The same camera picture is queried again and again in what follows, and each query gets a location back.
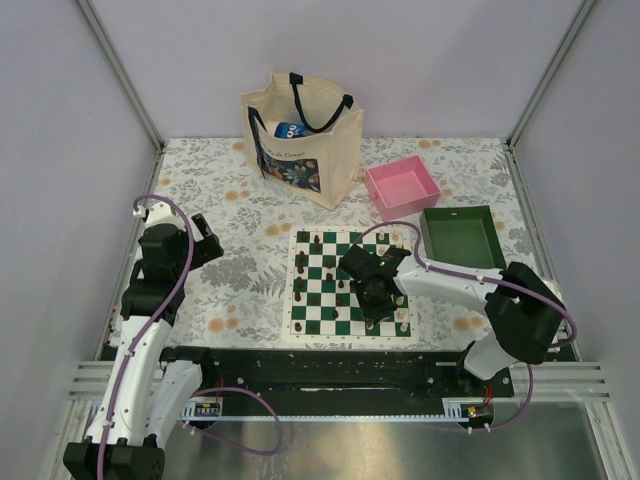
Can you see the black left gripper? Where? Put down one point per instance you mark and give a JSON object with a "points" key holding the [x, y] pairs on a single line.
{"points": [[208, 248]]}

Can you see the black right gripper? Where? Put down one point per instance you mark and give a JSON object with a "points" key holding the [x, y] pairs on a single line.
{"points": [[372, 314]]}

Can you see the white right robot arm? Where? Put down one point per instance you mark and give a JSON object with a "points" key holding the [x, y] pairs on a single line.
{"points": [[523, 312]]}

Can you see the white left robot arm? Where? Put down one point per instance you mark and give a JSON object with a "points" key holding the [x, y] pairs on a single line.
{"points": [[127, 437]]}

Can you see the green white chess board mat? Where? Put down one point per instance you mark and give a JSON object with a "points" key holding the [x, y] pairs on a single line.
{"points": [[320, 306]]}

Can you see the floral tablecloth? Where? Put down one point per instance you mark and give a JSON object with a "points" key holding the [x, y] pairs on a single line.
{"points": [[238, 300]]}

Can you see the pink plastic box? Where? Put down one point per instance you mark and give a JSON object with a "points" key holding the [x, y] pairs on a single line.
{"points": [[401, 188]]}

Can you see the green plastic tray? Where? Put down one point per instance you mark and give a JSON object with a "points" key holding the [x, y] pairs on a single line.
{"points": [[463, 236]]}

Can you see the beige canvas tote bag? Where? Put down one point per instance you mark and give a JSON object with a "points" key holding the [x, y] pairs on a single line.
{"points": [[321, 166]]}

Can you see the blue white can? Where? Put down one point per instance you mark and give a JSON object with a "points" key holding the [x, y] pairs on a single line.
{"points": [[289, 130]]}

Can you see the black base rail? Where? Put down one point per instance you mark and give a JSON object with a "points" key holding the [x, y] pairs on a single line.
{"points": [[332, 383]]}

